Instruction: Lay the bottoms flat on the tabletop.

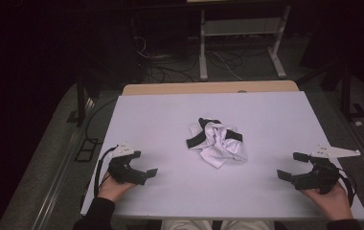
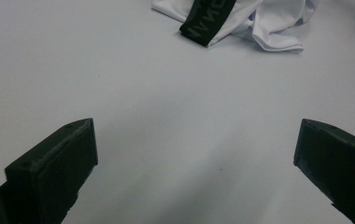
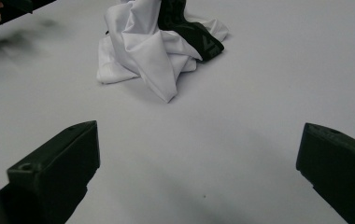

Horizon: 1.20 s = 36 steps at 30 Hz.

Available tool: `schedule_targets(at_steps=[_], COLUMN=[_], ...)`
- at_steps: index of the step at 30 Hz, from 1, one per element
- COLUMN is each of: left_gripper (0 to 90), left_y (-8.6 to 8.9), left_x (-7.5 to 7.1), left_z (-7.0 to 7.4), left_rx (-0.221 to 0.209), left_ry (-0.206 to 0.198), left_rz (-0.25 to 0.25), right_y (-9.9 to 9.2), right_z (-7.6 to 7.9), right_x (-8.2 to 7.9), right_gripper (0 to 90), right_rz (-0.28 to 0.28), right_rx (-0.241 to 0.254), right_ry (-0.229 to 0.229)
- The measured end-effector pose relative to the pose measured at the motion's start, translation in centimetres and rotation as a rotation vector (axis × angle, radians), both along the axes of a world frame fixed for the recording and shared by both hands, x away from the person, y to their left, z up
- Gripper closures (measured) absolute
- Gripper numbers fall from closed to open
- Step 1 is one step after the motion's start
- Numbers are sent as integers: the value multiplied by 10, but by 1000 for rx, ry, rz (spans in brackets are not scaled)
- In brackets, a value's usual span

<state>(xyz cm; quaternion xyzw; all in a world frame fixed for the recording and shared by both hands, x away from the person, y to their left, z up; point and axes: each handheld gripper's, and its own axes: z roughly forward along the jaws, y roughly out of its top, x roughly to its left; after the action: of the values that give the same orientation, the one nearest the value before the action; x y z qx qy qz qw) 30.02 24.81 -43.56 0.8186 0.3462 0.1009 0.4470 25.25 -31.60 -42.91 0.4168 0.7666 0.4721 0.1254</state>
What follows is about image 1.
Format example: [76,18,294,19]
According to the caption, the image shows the person's right hand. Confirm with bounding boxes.
[299,181,353,222]

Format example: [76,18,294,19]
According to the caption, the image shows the person's legs in beige trousers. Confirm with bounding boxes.
[160,218,276,230]

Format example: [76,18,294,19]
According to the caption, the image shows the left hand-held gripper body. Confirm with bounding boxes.
[107,142,141,186]

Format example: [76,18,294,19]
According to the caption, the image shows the black metal stand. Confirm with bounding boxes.
[298,58,364,122]
[66,75,102,127]

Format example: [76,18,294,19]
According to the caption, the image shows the person's left hand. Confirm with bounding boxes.
[97,171,138,204]

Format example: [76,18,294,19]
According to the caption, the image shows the right hand-held gripper cable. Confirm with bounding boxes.
[337,168,358,208]

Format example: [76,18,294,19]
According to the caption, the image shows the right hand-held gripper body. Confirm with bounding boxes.
[299,144,362,196]

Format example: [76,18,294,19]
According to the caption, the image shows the white board table cover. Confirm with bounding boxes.
[80,90,364,222]

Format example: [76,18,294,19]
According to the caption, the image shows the white shorts with black waistband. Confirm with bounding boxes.
[185,117,249,170]

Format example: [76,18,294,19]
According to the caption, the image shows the black floor cable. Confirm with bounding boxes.
[84,97,119,145]

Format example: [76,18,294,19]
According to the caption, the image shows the tangle of floor cables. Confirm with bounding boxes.
[133,34,269,84]

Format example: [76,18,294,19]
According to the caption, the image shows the white metal stand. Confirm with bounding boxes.
[198,4,292,81]

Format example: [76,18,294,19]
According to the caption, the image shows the metal floor rail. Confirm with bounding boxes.
[325,90,364,190]
[31,95,97,230]

